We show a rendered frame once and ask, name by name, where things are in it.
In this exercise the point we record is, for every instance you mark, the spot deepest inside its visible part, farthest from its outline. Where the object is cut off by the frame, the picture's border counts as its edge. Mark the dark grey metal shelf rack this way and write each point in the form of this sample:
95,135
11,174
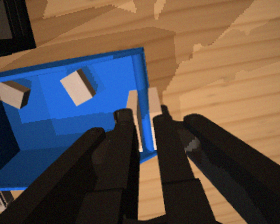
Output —
6,199

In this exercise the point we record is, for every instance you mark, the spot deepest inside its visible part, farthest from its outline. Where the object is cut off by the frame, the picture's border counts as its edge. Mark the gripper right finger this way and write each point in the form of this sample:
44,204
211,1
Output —
246,178

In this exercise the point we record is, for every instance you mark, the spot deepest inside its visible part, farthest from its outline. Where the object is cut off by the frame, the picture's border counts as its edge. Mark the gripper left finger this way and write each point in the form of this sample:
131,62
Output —
56,196

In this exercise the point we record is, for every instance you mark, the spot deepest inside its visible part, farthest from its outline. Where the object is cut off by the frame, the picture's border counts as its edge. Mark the tan rectangular block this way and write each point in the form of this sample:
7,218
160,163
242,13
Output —
14,94
78,87

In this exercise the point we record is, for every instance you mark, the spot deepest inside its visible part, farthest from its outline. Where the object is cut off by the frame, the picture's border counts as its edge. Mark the blue bin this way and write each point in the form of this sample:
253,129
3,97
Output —
33,137

